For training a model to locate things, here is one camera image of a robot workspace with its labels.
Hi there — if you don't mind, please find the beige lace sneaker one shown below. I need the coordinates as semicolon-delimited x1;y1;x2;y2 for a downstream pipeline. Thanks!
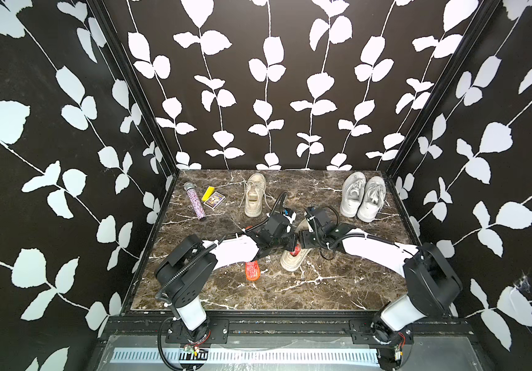
244;173;266;218
280;220;312;272

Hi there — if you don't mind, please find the red orange insole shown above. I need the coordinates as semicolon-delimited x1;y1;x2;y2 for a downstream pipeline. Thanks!
245;261;261;281

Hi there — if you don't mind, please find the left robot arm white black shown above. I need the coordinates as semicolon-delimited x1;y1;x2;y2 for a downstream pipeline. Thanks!
155;192;298;332

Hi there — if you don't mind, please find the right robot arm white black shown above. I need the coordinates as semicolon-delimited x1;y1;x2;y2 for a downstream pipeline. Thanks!
301;207;463;345

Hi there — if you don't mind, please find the white sneaker inner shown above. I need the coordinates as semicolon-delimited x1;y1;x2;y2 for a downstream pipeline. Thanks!
340;172;367;217

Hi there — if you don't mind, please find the white sneaker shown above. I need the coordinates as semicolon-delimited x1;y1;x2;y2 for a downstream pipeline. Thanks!
356;176;386;223
340;172;367;217

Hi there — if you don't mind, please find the purple card box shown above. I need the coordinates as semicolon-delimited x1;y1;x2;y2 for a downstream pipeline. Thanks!
204;191;226;210

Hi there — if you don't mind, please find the white sneaker outer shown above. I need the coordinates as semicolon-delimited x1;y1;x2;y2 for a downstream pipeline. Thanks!
356;176;386;223

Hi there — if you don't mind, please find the yellow small block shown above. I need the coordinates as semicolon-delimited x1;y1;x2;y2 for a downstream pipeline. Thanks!
202;186;215;203

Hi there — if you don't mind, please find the purple glitter bottle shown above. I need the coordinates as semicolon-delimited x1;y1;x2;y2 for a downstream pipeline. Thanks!
184;182;206;220

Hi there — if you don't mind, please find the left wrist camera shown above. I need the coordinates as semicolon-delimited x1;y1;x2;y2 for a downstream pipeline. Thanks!
282;208;297;224

